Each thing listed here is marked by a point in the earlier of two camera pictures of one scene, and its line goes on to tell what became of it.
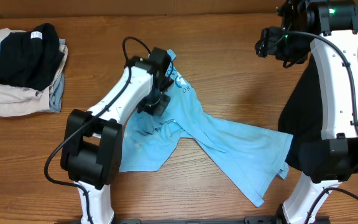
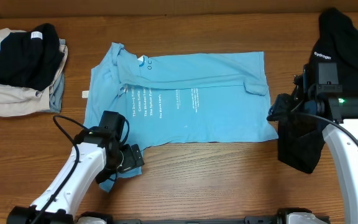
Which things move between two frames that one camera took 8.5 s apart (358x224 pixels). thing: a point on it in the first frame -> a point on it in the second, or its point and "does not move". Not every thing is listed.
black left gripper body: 155,104 -> 129,161
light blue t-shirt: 251,158 -> 211,96
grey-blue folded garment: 56,93 does not move
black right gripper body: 293,50 -> 284,105
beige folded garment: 0,99 does not move
